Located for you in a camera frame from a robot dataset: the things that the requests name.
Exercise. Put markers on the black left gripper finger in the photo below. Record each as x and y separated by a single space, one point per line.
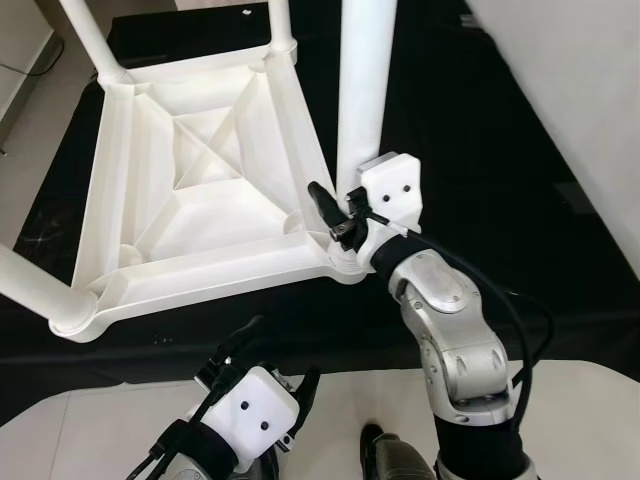
237 350
305 392

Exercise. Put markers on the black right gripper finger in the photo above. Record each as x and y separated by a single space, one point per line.
328 212

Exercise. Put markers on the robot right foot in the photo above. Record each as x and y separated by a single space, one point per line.
395 458

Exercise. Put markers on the grey tape strip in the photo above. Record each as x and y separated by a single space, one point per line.
575 196

